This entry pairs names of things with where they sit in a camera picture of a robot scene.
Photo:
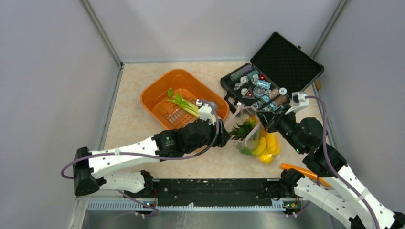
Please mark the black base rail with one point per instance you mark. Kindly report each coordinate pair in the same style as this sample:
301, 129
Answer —
215, 192

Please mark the orange carrot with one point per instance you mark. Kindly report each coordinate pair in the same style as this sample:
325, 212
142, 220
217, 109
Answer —
305, 172

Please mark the yellow bell pepper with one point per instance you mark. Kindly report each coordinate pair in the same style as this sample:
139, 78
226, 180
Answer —
266, 157

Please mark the white radish with leaves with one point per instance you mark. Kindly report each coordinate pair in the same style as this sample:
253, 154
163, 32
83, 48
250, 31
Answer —
243, 149

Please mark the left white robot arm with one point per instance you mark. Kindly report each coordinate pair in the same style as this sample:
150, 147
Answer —
102, 170

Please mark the orange plastic basket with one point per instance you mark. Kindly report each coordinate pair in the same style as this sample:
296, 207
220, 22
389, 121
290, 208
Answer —
155, 98

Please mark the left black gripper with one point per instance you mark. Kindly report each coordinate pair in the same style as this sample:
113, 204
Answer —
219, 140

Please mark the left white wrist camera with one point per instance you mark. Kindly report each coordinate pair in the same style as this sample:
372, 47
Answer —
206, 111

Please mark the clear zip top bag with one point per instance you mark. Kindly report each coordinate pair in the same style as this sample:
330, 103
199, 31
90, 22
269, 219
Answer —
242, 113

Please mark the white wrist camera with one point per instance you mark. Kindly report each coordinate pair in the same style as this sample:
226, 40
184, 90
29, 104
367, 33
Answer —
206, 111
300, 102

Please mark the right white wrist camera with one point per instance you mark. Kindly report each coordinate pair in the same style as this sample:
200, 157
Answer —
300, 102

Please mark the yellow banana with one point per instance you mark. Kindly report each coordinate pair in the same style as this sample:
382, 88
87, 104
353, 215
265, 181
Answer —
260, 147

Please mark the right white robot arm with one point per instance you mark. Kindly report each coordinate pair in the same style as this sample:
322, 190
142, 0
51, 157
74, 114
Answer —
353, 205

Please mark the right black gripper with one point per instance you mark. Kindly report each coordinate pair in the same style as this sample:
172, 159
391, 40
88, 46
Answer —
270, 119

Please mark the orange pineapple toy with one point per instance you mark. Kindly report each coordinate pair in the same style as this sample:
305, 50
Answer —
241, 131

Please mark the black open carrying case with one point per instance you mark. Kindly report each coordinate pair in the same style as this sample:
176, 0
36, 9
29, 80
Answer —
279, 62

